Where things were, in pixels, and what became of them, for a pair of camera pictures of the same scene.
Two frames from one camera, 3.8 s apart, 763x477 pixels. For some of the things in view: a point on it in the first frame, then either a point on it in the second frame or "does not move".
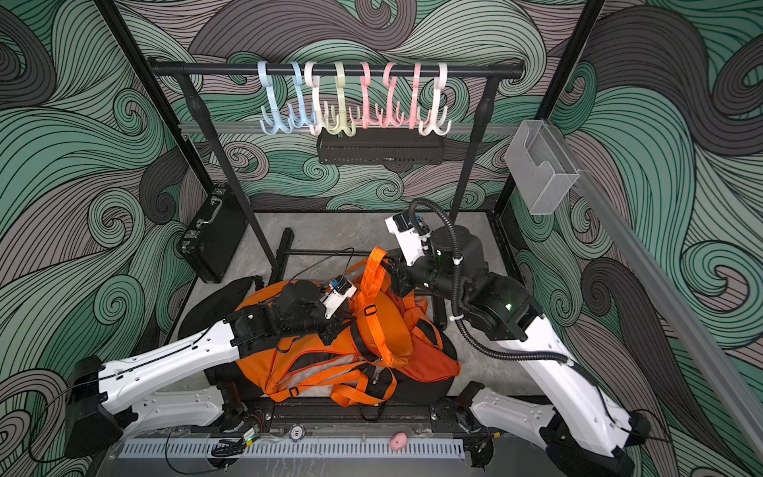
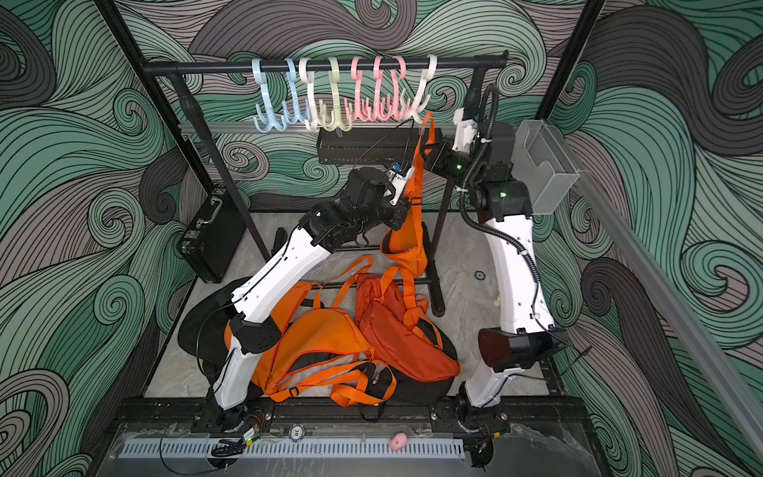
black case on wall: (209, 240) does not move
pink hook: (412, 120) -> (395, 87)
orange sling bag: (381, 324) -> (406, 244)
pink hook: (394, 118) -> (377, 113)
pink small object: (398, 440) does not move
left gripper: (333, 325) -> (397, 212)
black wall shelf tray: (381, 147) does not move
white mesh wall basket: (540, 167) does not move
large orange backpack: (338, 356) does not move
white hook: (443, 125) -> (415, 109)
